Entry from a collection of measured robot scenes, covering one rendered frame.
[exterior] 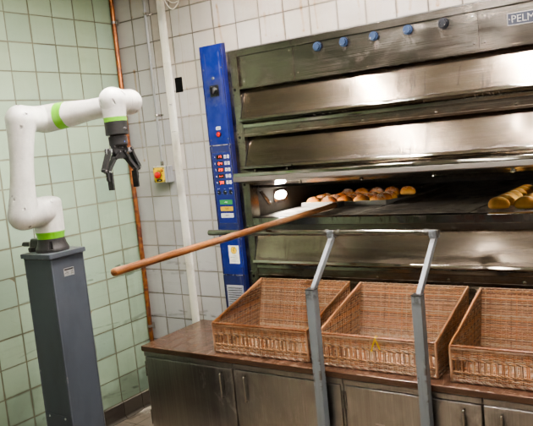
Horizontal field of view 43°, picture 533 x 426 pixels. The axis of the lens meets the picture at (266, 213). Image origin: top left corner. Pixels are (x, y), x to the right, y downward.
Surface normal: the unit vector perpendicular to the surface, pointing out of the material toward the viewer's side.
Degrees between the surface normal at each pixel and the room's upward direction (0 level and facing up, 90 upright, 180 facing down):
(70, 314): 90
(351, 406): 90
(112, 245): 90
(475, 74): 70
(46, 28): 90
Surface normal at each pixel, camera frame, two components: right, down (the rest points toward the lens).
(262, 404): -0.56, 0.15
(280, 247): -0.56, -0.20
